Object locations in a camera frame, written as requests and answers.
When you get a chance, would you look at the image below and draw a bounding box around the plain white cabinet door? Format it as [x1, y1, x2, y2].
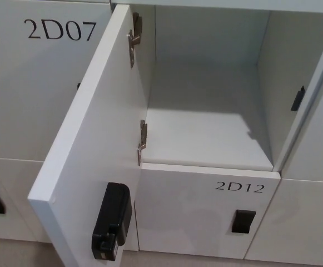
[282, 62, 323, 183]
[244, 177, 323, 265]
[0, 156, 48, 242]

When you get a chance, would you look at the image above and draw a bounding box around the white door marked 2D07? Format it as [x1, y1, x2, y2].
[0, 0, 113, 162]

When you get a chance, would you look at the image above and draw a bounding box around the large metal door hinge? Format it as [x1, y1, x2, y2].
[126, 12, 143, 68]

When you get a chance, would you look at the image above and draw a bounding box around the black lock strike plate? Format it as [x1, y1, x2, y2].
[290, 86, 305, 112]

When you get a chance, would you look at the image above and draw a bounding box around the black lock box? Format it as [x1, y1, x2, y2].
[91, 181, 131, 261]

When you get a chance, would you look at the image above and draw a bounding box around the black recessed handle on 2D12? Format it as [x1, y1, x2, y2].
[231, 209, 256, 234]

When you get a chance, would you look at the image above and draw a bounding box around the small metal door hinge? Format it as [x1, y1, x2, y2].
[137, 119, 148, 166]

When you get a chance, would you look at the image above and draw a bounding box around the white open cabinet compartment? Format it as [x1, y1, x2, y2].
[113, 0, 323, 175]

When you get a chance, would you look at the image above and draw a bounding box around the white door marked 2D12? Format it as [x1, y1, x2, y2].
[135, 162, 281, 260]

